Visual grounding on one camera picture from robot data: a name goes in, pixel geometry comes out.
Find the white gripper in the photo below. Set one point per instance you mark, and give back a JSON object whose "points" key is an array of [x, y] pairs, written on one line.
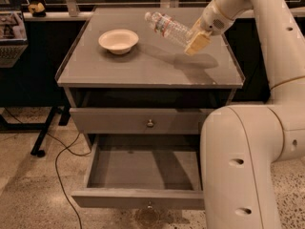
{"points": [[212, 20]]}

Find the clear plastic water bottle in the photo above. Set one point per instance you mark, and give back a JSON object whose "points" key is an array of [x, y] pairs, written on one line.
{"points": [[168, 28]]}

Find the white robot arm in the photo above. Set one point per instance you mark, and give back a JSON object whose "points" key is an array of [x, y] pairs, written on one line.
{"points": [[240, 142]]}

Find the grey drawer cabinet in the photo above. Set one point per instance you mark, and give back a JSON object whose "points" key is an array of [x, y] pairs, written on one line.
{"points": [[154, 74]]}

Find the round top drawer knob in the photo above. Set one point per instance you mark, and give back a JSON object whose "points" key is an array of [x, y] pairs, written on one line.
{"points": [[150, 123]]}

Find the round drawer knob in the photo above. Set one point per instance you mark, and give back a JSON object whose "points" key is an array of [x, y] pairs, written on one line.
{"points": [[150, 205], [150, 123]]}

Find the grey top drawer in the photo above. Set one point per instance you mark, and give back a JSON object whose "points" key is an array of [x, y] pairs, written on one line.
{"points": [[133, 121]]}

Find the grey open middle drawer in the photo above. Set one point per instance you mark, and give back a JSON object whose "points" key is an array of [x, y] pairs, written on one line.
{"points": [[128, 171]]}

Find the round middle drawer knob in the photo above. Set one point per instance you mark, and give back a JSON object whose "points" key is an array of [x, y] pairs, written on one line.
{"points": [[150, 205]]}

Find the metal window railing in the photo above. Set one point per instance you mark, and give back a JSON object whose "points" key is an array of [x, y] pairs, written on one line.
{"points": [[73, 4]]}

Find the white paper bowl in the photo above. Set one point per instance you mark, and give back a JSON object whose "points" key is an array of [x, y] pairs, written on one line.
{"points": [[118, 41]]}

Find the yellow black small object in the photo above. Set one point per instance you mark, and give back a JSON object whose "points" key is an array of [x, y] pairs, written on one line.
{"points": [[37, 9]]}

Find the open laptop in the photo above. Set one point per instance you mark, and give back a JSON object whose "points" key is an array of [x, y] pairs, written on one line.
{"points": [[13, 36]]}

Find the black desk frame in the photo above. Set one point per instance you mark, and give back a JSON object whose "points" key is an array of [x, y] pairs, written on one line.
{"points": [[41, 128]]}

